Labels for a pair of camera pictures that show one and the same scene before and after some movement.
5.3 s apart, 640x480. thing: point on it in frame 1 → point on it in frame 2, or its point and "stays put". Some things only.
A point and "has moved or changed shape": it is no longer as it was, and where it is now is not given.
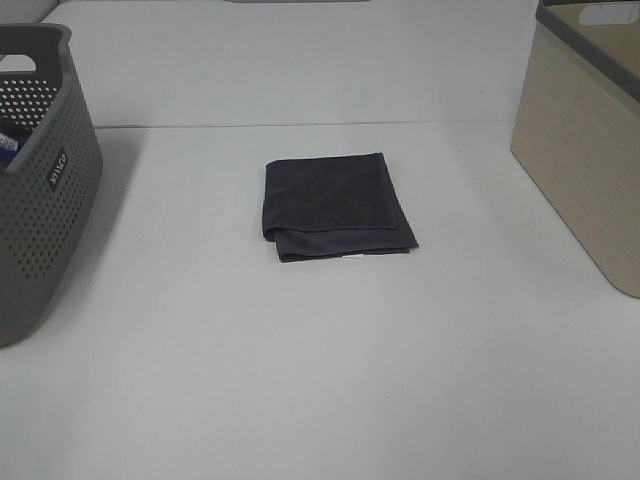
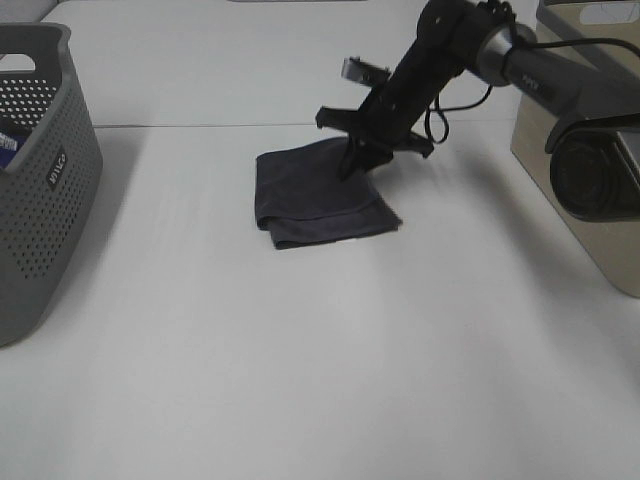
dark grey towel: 333,206 has moved or changed shape
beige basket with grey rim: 577,126 stays put
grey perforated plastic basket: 49,194 stays put
